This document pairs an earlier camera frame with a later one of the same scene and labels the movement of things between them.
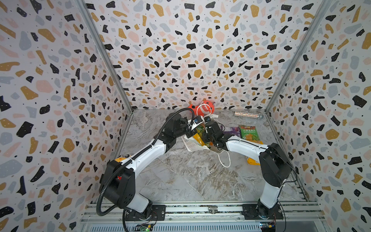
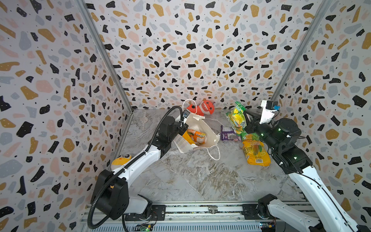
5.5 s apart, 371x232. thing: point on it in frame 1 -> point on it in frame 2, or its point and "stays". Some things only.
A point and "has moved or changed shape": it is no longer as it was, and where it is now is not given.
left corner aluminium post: (86, 11) stays
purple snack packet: (236, 131) stays
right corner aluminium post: (321, 14) stays
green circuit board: (144, 227) stays
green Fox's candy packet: (200, 129) -> (237, 118)
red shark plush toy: (205, 108) stays
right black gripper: (208, 134) -> (252, 121)
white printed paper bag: (191, 144) has moved or changed shape
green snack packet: (249, 132) stays
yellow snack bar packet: (197, 137) -> (187, 137)
